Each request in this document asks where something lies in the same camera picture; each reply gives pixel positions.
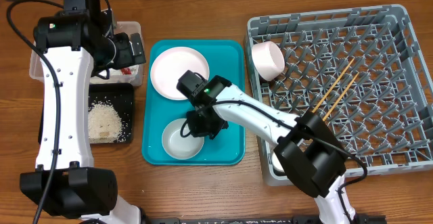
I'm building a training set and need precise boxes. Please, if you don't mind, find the tissue with red wrapper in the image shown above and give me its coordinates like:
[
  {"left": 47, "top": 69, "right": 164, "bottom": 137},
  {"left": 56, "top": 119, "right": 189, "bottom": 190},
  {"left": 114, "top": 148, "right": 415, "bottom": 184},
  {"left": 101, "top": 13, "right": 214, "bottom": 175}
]
[{"left": 90, "top": 65, "right": 143, "bottom": 86}]

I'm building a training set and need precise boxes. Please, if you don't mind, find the grey bowl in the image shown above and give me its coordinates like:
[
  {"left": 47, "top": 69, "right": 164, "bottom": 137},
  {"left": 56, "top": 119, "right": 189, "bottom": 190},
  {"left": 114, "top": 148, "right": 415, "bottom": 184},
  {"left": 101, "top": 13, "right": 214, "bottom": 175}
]
[{"left": 162, "top": 118, "right": 204, "bottom": 160}]

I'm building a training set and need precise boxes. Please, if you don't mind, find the large pink plate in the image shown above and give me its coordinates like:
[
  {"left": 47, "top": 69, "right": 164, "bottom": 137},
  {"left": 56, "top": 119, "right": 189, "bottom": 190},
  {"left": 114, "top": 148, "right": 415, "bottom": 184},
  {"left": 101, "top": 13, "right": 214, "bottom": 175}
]
[{"left": 150, "top": 47, "right": 210, "bottom": 100}]

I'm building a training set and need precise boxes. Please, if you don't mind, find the rice pile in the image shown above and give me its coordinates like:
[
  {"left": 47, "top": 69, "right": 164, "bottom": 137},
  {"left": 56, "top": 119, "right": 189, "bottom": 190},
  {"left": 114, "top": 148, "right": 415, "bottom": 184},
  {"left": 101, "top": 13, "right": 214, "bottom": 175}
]
[{"left": 88, "top": 102, "right": 127, "bottom": 143}]

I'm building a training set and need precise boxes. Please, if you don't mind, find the white cup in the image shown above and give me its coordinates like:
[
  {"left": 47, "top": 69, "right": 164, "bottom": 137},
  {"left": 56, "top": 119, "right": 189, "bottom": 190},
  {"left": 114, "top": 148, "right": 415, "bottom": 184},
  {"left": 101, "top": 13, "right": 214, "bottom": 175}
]
[{"left": 271, "top": 152, "right": 284, "bottom": 174}]

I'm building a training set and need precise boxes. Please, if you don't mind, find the wooden chopstick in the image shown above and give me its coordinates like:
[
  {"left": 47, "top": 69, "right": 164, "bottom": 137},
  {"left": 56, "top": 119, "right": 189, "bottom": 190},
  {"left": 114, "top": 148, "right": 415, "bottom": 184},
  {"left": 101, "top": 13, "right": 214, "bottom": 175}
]
[
  {"left": 312, "top": 58, "right": 355, "bottom": 112},
  {"left": 322, "top": 72, "right": 360, "bottom": 122}
]

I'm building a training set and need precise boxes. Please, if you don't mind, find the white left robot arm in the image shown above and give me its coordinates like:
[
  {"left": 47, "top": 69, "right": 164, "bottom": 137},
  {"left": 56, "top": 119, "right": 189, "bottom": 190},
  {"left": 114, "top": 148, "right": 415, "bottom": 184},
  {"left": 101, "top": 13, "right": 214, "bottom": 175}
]
[{"left": 20, "top": 0, "right": 146, "bottom": 223}]

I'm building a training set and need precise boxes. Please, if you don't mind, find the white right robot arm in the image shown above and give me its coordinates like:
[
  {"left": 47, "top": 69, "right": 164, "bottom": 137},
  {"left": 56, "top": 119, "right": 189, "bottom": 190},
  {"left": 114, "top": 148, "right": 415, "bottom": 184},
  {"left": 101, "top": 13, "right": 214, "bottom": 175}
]
[{"left": 177, "top": 70, "right": 356, "bottom": 223}]

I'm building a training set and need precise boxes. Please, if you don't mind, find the grey dishwasher rack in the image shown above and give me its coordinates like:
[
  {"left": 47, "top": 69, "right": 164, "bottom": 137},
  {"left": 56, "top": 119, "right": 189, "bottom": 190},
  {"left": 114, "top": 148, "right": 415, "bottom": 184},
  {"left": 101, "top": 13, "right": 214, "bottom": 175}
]
[{"left": 246, "top": 4, "right": 432, "bottom": 175}]

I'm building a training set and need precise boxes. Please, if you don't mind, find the black tray bin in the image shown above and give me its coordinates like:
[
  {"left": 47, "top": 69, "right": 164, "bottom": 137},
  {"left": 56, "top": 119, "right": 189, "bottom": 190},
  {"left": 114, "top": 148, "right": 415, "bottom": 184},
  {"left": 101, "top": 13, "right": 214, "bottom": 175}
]
[{"left": 37, "top": 83, "right": 135, "bottom": 145}]

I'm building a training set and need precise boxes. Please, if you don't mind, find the teal serving tray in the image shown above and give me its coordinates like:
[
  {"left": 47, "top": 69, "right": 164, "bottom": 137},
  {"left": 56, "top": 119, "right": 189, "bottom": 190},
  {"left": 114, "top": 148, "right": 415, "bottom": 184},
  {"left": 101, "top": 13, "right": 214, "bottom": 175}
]
[{"left": 141, "top": 39, "right": 246, "bottom": 166}]

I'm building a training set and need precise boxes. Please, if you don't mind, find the clear plastic bin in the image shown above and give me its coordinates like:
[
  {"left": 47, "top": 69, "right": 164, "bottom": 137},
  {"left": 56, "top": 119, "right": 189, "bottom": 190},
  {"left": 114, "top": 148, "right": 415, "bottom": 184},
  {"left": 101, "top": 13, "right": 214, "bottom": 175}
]
[{"left": 29, "top": 21, "right": 144, "bottom": 87}]

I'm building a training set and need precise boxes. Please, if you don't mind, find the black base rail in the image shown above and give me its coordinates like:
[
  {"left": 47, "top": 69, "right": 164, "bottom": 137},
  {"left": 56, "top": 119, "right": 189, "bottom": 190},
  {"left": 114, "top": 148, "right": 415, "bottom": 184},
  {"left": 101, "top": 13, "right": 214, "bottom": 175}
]
[{"left": 146, "top": 214, "right": 387, "bottom": 224}]

